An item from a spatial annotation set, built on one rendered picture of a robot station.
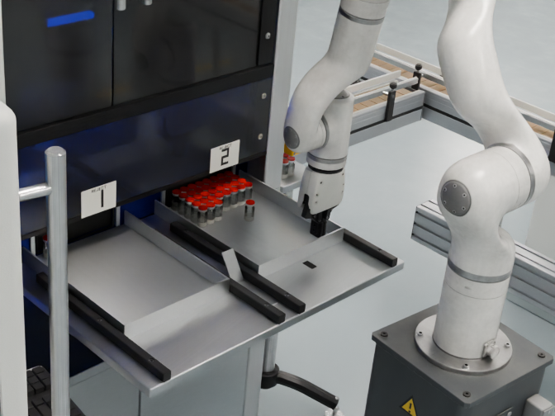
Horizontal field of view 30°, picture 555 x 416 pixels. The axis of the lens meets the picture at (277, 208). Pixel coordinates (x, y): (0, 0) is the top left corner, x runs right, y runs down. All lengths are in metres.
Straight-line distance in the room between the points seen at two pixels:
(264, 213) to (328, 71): 0.47
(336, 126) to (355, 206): 2.22
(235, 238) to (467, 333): 0.58
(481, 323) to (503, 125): 0.37
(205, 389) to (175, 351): 0.74
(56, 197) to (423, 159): 3.61
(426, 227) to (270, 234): 0.99
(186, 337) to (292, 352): 1.48
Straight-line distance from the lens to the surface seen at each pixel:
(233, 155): 2.32
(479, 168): 1.79
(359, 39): 2.00
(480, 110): 1.84
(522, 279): 3.06
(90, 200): 2.10
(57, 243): 1.32
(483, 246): 1.87
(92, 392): 2.38
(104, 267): 2.15
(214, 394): 2.69
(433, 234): 3.19
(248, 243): 2.25
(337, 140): 2.11
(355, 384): 3.32
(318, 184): 2.15
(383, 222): 4.22
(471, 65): 1.82
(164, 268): 2.15
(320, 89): 2.02
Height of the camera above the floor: 2.04
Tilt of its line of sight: 29 degrees down
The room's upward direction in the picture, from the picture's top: 6 degrees clockwise
